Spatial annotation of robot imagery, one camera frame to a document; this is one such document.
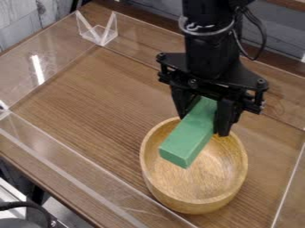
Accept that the brown wooden bowl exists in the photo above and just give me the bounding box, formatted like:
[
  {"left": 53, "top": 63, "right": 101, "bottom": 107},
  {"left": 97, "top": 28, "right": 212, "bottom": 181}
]
[{"left": 139, "top": 118, "right": 247, "bottom": 215}]

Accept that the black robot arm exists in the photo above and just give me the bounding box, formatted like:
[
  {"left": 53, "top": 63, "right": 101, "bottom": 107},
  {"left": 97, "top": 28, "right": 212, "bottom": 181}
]
[{"left": 156, "top": 0, "right": 267, "bottom": 136}]

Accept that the black metal mount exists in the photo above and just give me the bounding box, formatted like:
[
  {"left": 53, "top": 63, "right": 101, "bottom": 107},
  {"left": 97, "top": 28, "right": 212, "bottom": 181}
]
[{"left": 22, "top": 195, "right": 87, "bottom": 228}]

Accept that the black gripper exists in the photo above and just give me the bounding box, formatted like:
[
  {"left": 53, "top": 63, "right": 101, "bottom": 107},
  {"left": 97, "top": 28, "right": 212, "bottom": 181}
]
[{"left": 156, "top": 16, "right": 267, "bottom": 137}]

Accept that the clear acrylic tray wall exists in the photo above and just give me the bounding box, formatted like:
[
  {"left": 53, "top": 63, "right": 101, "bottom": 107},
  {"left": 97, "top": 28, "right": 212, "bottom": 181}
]
[{"left": 0, "top": 16, "right": 305, "bottom": 228}]

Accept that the green rectangular block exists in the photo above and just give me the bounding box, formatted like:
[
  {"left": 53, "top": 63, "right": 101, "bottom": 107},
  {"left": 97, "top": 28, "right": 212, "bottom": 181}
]
[{"left": 158, "top": 97, "right": 216, "bottom": 168}]

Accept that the black cable lower left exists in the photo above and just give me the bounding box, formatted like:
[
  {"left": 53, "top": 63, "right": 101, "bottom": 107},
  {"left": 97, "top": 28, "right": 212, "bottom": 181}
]
[{"left": 0, "top": 200, "right": 52, "bottom": 228}]

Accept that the clear acrylic corner bracket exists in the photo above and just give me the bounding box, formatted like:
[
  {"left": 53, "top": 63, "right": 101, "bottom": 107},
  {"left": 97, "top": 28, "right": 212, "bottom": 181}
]
[{"left": 75, "top": 11, "right": 117, "bottom": 46}]

